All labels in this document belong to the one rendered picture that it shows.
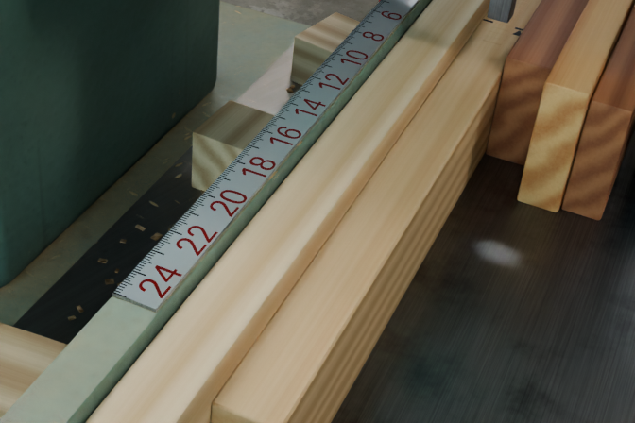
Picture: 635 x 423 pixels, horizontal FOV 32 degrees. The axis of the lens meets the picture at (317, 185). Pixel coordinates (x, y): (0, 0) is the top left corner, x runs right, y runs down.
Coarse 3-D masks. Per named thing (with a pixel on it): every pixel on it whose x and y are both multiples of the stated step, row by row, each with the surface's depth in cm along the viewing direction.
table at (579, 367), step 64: (512, 192) 44; (448, 256) 40; (512, 256) 40; (576, 256) 41; (448, 320) 37; (512, 320) 38; (576, 320) 38; (384, 384) 35; (448, 384) 35; (512, 384) 35; (576, 384) 35
